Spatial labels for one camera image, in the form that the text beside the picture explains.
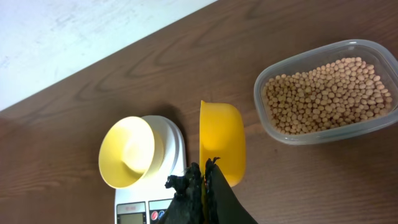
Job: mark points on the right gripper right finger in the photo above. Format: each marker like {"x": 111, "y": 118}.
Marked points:
{"x": 222, "y": 206}

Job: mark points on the pale yellow bowl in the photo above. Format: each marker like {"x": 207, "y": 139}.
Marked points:
{"x": 131, "y": 152}

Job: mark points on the white digital kitchen scale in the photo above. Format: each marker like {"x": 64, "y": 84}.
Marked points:
{"x": 146, "y": 202}

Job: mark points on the yellow measuring scoop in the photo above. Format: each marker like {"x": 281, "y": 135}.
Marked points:
{"x": 222, "y": 135}

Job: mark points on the pile of soybeans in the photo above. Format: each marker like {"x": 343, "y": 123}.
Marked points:
{"x": 337, "y": 94}

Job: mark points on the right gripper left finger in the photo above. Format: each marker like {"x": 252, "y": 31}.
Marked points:
{"x": 186, "y": 206}

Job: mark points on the clear plastic container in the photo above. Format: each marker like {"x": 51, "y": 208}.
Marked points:
{"x": 373, "y": 53}

